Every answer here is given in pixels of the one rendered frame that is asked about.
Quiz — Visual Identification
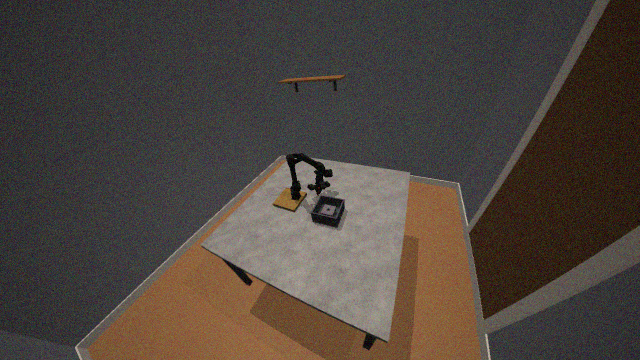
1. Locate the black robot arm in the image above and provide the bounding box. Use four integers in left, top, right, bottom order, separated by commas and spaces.
286, 153, 333, 200

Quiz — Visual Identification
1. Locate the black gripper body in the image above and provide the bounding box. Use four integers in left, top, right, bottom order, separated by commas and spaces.
307, 178, 330, 190

